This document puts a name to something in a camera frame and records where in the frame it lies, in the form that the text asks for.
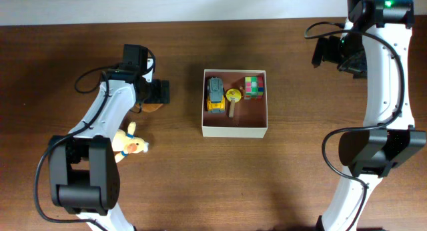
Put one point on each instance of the wooden yellow rattle drum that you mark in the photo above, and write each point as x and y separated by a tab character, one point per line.
233	95

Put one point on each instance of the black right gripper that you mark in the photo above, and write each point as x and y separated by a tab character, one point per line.
357	70

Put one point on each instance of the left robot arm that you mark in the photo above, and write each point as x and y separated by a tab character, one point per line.
83	174

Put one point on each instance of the brown plush toy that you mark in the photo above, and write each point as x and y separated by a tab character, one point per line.
150	107

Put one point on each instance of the yellow plush duck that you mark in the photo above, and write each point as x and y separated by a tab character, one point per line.
126	143

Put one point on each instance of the yellow grey toy truck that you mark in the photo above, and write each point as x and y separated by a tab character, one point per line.
215	95

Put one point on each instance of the white box pink interior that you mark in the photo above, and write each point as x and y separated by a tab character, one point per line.
250	118

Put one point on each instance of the colourful puzzle cube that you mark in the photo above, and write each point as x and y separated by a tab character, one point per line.
254	87

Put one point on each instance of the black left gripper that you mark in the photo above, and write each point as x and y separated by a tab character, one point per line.
159	94

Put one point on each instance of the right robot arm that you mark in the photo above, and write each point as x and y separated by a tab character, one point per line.
373	44

